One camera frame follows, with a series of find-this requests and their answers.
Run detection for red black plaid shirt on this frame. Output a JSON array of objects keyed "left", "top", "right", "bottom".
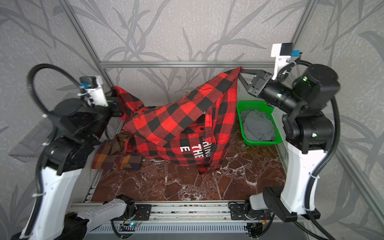
[{"left": 114, "top": 67, "right": 242, "bottom": 175}]

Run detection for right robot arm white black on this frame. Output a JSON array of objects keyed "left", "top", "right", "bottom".
[{"left": 239, "top": 63, "right": 340, "bottom": 222}]

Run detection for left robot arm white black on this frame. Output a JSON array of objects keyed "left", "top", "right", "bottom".
[{"left": 13, "top": 95, "right": 136, "bottom": 240}]

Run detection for green plastic basket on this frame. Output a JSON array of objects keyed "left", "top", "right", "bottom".
[{"left": 237, "top": 101, "right": 283, "bottom": 146}]

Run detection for grey shirt in basket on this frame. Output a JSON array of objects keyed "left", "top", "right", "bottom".
[{"left": 241, "top": 110, "right": 276, "bottom": 142}]

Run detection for folded multicolour plaid shirt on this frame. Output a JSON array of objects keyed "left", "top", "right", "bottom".
[{"left": 91, "top": 131, "right": 143, "bottom": 171}]

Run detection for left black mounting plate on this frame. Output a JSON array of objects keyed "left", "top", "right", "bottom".
[{"left": 122, "top": 204, "right": 152, "bottom": 221}]

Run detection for black mounting plate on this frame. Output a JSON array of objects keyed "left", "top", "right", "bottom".
[
  {"left": 122, "top": 204, "right": 152, "bottom": 221},
  {"left": 228, "top": 202, "right": 272, "bottom": 221}
]

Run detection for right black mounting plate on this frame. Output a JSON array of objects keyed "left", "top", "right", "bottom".
[{"left": 228, "top": 202, "right": 272, "bottom": 221}]

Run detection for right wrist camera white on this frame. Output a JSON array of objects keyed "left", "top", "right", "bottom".
[{"left": 271, "top": 43, "right": 302, "bottom": 82}]

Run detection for clear plastic wall tray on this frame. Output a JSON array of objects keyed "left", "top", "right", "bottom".
[{"left": 9, "top": 119, "right": 53, "bottom": 163}]

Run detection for right black corrugated cable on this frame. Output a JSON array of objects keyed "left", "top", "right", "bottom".
[{"left": 277, "top": 59, "right": 341, "bottom": 240}]

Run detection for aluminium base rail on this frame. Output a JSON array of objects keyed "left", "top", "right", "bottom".
[{"left": 67, "top": 201, "right": 289, "bottom": 224}]

